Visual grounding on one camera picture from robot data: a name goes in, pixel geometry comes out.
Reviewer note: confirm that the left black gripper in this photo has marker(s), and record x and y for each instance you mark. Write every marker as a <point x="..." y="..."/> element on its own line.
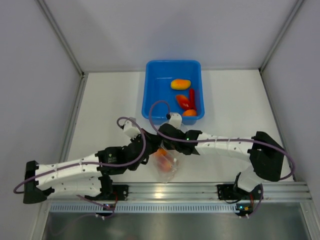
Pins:
<point x="154" y="139"/>

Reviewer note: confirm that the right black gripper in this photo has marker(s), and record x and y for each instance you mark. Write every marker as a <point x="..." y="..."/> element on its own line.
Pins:
<point x="166" y="143"/>

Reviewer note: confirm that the round orange fake orange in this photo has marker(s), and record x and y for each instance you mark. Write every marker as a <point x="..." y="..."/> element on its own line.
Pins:
<point x="160" y="152"/>

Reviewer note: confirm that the clear zip top bag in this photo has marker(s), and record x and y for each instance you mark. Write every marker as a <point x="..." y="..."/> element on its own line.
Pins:
<point x="167" y="158"/>

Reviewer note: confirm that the pink fake peach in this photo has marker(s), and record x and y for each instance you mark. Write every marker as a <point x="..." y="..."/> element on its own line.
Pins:
<point x="164" y="165"/>

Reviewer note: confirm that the orange yellow fake fruit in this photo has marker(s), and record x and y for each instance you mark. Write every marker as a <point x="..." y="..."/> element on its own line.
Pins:
<point x="183" y="102"/>

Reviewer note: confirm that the red fake chili pepper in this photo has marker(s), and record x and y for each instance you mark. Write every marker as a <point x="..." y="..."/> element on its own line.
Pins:
<point x="192" y="99"/>

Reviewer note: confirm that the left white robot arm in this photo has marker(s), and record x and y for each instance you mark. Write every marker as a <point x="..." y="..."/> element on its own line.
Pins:
<point x="89" y="176"/>

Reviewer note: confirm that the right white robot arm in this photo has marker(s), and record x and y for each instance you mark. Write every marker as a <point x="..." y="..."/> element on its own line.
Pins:
<point x="264" y="155"/>

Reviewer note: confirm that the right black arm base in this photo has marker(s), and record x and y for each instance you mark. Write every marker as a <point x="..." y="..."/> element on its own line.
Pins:
<point x="229" y="192"/>

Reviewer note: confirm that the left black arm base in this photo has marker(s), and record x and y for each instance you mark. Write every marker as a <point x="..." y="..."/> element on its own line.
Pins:
<point x="114" y="192"/>

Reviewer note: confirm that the blue plastic bin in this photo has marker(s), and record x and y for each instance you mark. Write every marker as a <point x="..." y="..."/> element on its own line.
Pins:
<point x="157" y="86"/>

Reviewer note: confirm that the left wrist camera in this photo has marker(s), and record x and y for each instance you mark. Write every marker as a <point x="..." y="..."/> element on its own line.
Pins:
<point x="130" y="129"/>

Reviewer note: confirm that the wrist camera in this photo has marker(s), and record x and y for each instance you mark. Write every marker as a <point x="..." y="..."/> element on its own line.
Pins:
<point x="174" y="119"/>
<point x="130" y="129"/>

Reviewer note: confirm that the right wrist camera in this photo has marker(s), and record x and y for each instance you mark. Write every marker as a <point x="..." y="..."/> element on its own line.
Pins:
<point x="174" y="119"/>

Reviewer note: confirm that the slotted cable duct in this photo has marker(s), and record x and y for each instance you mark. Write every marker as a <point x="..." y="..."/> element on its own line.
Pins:
<point x="123" y="207"/>

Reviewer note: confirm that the aluminium rail frame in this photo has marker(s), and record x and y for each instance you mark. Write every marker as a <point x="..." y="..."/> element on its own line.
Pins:
<point x="192" y="191"/>

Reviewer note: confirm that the left aluminium corner post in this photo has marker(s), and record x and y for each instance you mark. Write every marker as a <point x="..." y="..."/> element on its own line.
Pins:
<point x="44" y="8"/>

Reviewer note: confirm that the aluminium corner post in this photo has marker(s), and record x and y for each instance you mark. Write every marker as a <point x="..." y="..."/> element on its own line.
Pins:
<point x="44" y="8"/>
<point x="298" y="4"/>

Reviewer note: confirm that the right aluminium corner post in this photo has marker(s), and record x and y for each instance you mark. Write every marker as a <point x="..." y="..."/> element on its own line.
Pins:
<point x="298" y="4"/>

